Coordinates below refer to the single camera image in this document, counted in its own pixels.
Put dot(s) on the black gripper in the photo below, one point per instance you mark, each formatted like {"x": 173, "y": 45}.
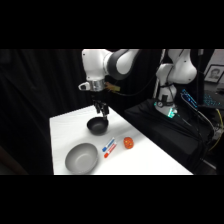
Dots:
{"x": 99, "y": 96}

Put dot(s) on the red ball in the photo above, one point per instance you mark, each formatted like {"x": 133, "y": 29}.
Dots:
{"x": 128, "y": 143}

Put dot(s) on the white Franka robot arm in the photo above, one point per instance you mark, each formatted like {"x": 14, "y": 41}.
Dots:
{"x": 96, "y": 65}

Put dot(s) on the black bowl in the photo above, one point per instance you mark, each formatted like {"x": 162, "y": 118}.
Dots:
{"x": 97, "y": 126}

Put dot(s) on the grey bowl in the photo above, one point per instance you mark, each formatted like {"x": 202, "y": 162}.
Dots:
{"x": 81, "y": 158}

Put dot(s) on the blue marker pen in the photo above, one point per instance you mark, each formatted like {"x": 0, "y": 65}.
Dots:
{"x": 108, "y": 144}

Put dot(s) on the black curtain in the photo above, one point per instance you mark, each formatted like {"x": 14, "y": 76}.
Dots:
{"x": 36, "y": 100}

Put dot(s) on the black cloth-covered stand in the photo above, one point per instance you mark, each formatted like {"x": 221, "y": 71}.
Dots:
{"x": 166, "y": 133}

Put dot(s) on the small green light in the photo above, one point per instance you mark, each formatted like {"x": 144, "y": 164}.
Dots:
{"x": 171, "y": 113}

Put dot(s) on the blue-lit device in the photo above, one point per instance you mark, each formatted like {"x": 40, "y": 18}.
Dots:
{"x": 190, "y": 98}

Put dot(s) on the black upright pole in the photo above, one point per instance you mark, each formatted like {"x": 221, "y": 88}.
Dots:
{"x": 200, "y": 80}

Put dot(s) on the framed portrait picture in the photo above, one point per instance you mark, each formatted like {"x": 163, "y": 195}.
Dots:
{"x": 214, "y": 73}

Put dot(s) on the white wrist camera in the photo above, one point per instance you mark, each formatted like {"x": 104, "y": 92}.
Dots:
{"x": 84, "y": 86}

